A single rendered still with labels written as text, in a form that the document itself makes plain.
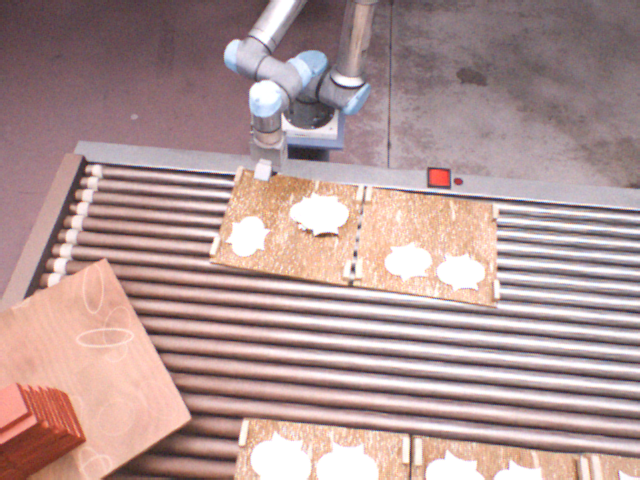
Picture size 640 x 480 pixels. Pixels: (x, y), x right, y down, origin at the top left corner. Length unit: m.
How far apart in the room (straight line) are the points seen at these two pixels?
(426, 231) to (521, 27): 2.60
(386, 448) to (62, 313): 0.87
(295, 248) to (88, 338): 0.60
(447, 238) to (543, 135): 1.82
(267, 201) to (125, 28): 2.46
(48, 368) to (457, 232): 1.16
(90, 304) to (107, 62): 2.43
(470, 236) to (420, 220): 0.16
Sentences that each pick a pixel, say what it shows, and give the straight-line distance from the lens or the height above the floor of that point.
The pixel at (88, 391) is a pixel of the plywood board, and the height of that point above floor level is 1.04.
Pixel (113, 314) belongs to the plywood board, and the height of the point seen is 1.04.
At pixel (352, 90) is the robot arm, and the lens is 1.69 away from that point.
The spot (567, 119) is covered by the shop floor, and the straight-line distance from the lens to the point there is 3.50.
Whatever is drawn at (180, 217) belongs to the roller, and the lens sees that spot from 1.67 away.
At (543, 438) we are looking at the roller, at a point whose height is 0.92.
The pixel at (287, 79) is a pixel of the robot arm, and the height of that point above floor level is 1.39.
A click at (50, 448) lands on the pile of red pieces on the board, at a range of 1.30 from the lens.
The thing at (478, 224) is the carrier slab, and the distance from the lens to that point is 1.68.
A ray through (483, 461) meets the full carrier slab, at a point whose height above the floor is 0.94.
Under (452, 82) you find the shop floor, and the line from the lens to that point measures 3.48.
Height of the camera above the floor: 2.29
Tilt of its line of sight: 59 degrees down
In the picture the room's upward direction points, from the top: 3 degrees clockwise
